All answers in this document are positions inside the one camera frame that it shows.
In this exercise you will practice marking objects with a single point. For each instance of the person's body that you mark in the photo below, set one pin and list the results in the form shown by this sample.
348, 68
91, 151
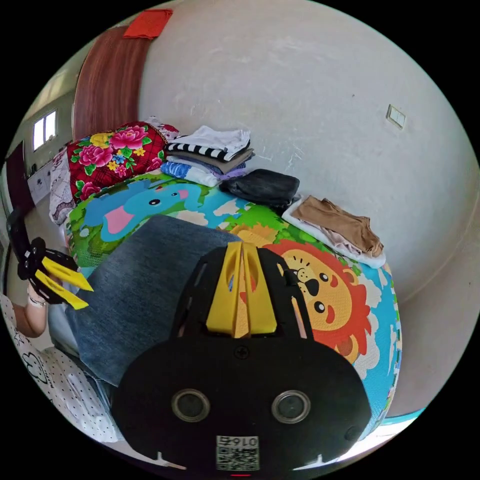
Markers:
63, 393

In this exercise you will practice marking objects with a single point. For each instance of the brown folded garment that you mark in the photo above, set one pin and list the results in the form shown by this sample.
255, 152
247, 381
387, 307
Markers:
337, 221

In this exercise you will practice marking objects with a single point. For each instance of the red cloth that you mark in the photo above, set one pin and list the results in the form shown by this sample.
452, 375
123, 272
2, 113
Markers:
148, 24

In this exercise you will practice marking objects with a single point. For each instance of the red floral rolled quilt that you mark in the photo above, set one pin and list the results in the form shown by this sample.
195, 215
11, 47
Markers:
112, 157

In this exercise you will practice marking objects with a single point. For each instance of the bed with animal print mat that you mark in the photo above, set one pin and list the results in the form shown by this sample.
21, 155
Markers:
168, 200

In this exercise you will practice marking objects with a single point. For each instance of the white cabinet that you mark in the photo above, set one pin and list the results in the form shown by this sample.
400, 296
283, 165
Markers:
39, 182

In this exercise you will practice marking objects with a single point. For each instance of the brown wooden door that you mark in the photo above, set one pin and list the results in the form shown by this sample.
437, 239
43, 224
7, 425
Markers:
108, 82

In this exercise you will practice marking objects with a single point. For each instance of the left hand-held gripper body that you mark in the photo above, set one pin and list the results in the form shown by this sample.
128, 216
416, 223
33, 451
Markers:
30, 262

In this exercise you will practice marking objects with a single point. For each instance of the person's left hand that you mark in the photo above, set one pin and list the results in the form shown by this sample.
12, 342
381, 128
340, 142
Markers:
31, 291

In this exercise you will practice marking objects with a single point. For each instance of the dark blue jeans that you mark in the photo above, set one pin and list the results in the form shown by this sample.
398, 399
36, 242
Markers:
150, 281

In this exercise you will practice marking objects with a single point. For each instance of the white wall switch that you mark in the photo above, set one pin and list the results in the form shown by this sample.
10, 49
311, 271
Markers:
396, 116

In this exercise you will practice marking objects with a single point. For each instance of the window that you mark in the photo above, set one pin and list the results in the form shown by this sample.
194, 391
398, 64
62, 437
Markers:
45, 128

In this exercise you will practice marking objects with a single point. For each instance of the white lace patterned cloth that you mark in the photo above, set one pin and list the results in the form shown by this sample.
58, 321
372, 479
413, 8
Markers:
60, 191

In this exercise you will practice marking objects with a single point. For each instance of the pile of clothes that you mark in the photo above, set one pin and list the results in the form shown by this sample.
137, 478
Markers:
210, 157

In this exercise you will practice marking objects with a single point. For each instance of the white folded garment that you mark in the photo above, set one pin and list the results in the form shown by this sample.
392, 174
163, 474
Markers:
369, 259

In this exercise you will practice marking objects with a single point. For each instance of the person's left forearm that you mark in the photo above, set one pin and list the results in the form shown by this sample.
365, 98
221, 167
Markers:
32, 318

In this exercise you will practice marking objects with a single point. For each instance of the dark grey folded garment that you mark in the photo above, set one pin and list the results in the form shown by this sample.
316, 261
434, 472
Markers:
262, 185

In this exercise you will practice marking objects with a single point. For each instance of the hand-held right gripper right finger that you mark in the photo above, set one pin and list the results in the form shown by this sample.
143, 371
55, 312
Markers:
259, 300

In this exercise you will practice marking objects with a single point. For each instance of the dark door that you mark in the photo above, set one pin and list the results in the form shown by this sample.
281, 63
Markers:
18, 176

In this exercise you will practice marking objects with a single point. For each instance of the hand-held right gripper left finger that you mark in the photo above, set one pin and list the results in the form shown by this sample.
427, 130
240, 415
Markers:
224, 292

